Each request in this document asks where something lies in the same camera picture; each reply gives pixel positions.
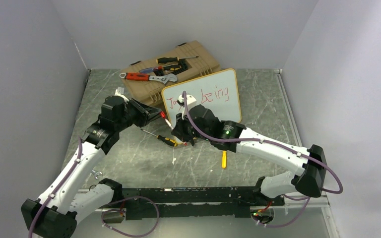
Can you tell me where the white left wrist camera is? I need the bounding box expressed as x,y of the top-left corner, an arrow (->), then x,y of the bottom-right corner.
114,87 -> 129,102

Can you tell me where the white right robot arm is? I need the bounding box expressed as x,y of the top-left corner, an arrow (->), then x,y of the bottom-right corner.
172,105 -> 326,206

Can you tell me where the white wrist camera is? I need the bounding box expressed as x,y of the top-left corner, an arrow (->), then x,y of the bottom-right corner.
114,87 -> 129,102
177,94 -> 198,109

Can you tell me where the yellow-framed whiteboard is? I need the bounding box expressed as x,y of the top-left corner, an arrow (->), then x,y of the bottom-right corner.
161,68 -> 242,126

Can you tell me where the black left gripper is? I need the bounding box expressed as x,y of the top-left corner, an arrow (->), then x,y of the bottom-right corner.
115,98 -> 161,132

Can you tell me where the purple cable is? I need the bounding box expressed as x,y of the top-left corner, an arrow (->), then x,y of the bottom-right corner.
181,90 -> 344,229
27,137 -> 160,238

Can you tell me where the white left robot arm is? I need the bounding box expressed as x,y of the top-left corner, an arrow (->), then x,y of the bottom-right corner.
21,95 -> 161,238

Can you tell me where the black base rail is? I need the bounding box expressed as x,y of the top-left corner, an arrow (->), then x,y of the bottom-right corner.
92,178 -> 285,221

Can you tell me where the yellow handle screwdriver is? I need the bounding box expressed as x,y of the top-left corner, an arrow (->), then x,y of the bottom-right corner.
221,151 -> 227,169

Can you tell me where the tan plastic toolbox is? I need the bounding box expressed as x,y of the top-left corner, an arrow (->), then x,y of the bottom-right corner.
120,40 -> 222,108

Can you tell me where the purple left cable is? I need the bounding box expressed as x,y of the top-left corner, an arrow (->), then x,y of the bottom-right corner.
27,137 -> 160,238

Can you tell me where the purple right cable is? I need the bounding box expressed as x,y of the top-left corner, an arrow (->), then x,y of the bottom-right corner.
181,90 -> 344,229

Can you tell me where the black yellow tool in toolbox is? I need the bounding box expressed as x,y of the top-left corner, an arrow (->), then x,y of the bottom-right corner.
163,61 -> 189,74

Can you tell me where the red whiteboard marker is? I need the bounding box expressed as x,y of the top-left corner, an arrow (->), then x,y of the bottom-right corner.
164,118 -> 189,146

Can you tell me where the black yellow screwdriver on toolbox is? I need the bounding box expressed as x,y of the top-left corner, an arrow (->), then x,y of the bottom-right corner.
156,56 -> 199,64

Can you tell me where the red handle adjustable wrench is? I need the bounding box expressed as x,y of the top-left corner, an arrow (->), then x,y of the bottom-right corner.
120,72 -> 178,85

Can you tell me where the black orange screwdriver on table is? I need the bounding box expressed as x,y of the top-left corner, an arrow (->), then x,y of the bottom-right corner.
140,128 -> 178,147

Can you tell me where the silver open-end wrench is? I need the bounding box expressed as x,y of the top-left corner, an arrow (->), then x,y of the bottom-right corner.
90,169 -> 103,180

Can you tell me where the blue red screwdriver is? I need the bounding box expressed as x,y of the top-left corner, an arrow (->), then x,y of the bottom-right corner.
139,66 -> 163,74

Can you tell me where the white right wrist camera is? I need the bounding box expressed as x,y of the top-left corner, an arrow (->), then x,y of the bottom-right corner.
177,94 -> 198,109

